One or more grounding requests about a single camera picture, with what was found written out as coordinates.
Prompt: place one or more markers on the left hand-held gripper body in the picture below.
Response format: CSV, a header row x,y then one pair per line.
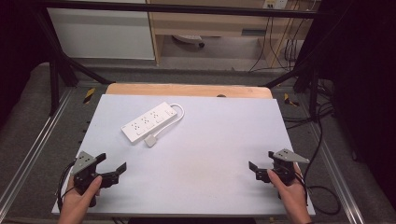
x,y
84,169

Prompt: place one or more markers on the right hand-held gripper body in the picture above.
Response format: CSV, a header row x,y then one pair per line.
x,y
285,166

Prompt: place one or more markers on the person's left hand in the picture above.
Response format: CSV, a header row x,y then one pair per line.
x,y
78,199

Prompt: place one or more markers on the person's right hand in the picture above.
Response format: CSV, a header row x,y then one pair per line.
x,y
291,199

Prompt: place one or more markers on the white power plug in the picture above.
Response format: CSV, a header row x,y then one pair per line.
x,y
150,140

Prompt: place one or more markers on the white power strip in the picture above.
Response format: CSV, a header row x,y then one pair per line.
x,y
149,122

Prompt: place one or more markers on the yellow black tape strip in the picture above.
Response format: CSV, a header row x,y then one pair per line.
x,y
289,99
89,95

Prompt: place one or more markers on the wooden table board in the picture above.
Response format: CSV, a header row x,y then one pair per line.
x,y
186,90

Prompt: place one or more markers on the white cabinet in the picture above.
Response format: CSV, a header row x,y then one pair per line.
x,y
99,31

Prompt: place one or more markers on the wooden desk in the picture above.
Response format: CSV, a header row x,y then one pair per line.
x,y
211,21

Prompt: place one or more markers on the aluminium floor rail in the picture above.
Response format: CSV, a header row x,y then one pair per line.
x,y
34,149
334,174

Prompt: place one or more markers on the white wall socket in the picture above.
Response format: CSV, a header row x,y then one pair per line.
x,y
274,3

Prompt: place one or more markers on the black metal frame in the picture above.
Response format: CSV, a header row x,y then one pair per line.
x,y
174,8

